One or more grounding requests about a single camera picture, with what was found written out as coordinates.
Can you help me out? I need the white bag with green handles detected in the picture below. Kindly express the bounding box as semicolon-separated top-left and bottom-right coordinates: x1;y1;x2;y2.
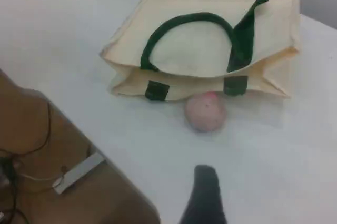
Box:
99;0;302;103

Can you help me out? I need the round egg yolk pastry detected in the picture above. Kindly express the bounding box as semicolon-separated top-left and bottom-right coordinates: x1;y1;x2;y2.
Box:
184;91;228;133

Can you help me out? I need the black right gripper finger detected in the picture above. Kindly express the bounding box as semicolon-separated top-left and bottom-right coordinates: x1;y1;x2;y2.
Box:
178;164;228;224

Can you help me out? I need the grey rectangular bar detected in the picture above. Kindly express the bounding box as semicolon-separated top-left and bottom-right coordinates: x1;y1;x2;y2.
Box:
51;152;106;196

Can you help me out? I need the thin white cable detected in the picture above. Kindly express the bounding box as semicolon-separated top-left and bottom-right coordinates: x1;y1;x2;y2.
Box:
18;171;65;183

